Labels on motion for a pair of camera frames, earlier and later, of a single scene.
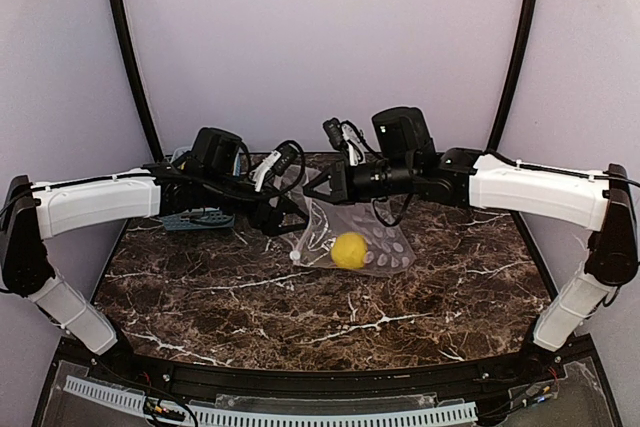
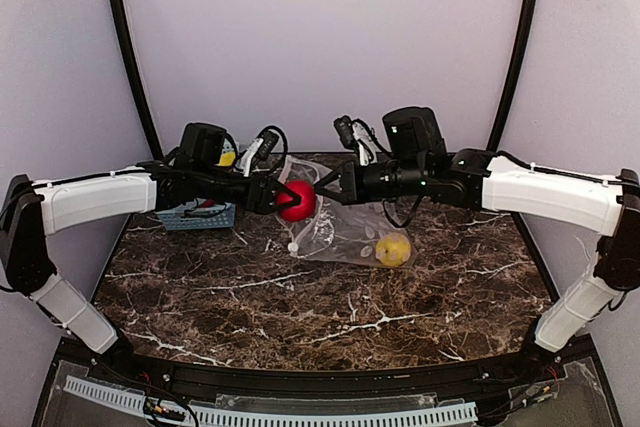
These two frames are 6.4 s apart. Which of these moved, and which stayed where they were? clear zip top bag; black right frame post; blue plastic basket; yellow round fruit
Moved: yellow round fruit; clear zip top bag
Stayed: blue plastic basket; black right frame post
